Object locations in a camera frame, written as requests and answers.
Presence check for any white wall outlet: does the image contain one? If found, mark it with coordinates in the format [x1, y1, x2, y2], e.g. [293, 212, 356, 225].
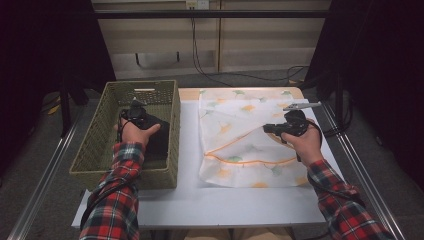
[185, 0, 210, 10]

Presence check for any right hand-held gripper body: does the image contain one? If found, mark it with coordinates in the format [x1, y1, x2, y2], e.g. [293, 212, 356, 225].
[279, 101, 323, 138]

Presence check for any person's left hand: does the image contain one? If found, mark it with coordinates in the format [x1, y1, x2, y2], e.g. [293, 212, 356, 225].
[113, 118, 162, 148]

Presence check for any black garment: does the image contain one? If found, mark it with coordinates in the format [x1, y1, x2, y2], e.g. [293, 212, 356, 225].
[119, 109, 171, 161]

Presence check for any white leaf-print mesh laundry bag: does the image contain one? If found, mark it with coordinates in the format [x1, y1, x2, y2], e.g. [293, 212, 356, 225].
[198, 89, 316, 189]

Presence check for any left hand-held gripper cable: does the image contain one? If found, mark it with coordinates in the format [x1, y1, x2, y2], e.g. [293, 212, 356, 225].
[115, 109, 131, 145]

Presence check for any right hand-held gripper cable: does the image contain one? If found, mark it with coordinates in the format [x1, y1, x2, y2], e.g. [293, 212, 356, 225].
[308, 119, 324, 148]

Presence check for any green woven basket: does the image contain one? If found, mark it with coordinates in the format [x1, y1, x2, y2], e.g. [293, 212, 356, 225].
[68, 79, 182, 193]

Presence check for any black cable on floor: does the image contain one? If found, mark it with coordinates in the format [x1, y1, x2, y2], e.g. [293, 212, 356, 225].
[189, 16, 311, 88]

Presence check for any black metal stand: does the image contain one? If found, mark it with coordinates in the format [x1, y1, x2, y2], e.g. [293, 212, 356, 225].
[334, 71, 345, 129]
[59, 74, 88, 138]

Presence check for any hand-held gripper cable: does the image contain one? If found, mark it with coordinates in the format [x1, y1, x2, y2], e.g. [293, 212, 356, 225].
[308, 119, 324, 148]
[115, 109, 131, 145]

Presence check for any black curtain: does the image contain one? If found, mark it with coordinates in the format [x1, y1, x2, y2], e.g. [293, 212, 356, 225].
[0, 0, 116, 174]
[304, 0, 424, 183]

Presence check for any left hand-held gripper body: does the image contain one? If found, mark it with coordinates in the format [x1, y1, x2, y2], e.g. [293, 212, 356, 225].
[119, 97, 151, 131]

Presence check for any white table mat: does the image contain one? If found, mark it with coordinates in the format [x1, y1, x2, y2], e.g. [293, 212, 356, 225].
[71, 98, 344, 229]

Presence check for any person's right hand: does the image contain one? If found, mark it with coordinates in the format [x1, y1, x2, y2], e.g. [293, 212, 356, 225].
[281, 119, 324, 168]

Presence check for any black cable bundle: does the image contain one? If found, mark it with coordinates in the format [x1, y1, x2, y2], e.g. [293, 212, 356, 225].
[323, 96, 354, 138]

